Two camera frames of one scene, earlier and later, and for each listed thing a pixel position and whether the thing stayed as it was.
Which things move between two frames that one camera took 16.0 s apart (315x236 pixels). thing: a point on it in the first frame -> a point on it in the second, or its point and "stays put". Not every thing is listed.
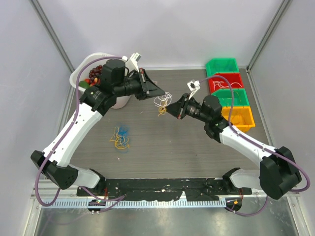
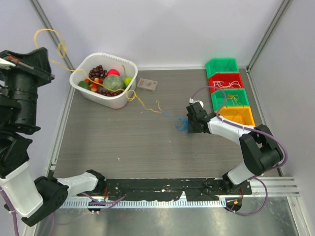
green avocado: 83,84 stays put
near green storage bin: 240,98 stays put
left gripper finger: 151,88 -> 38,59
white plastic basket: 120,101 stays put
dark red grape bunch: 96,72 stays put
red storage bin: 225,80 stays put
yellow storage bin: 241,117 stays put
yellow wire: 238,96 -> 234,98
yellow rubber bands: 120,139 -> 182,124
